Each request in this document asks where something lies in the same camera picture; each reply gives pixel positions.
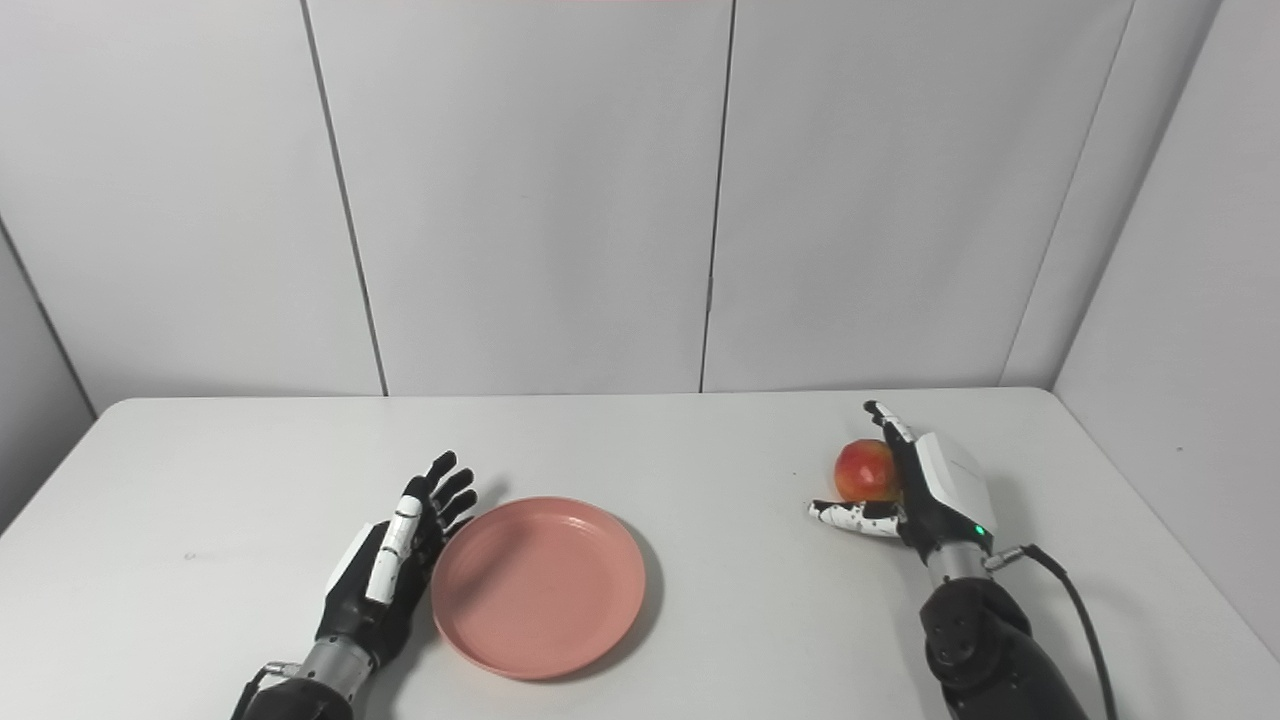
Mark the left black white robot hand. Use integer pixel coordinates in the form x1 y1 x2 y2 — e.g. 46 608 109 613
315 450 479 668

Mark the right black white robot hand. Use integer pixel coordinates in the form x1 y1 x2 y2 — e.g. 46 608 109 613
808 400 997 557

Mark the red yellow pomegranate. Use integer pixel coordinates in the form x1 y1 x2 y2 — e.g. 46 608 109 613
834 438 904 504

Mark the pink round plate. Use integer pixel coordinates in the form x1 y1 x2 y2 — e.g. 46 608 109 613
431 497 648 682

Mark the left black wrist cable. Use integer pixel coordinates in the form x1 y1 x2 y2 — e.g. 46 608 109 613
230 661 303 720

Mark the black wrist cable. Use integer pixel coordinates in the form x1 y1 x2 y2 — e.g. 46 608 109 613
230 661 303 720
985 544 1119 720

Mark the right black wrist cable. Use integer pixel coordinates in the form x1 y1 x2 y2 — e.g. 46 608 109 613
985 544 1119 720

